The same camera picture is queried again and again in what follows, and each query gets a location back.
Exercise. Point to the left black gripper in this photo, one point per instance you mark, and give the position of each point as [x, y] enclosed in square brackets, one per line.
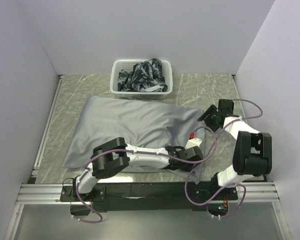
[188, 169]

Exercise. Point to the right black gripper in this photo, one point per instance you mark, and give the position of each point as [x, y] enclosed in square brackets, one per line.
[211, 110]

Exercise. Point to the grey pillowcase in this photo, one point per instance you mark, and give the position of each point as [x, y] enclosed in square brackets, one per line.
[145, 124]

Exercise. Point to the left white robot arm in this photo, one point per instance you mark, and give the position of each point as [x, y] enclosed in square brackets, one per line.
[116, 155]

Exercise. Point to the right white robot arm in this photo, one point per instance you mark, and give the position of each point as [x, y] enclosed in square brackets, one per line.
[252, 156]

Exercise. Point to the black base beam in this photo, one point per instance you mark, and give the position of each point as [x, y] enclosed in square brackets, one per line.
[134, 196]

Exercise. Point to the dark patterned cloth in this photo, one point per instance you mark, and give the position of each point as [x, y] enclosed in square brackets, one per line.
[146, 76]

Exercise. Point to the white plastic basket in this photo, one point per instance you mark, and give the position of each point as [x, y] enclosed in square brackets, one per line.
[127, 64]

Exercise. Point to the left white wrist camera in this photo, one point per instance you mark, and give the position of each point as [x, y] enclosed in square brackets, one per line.
[193, 141]

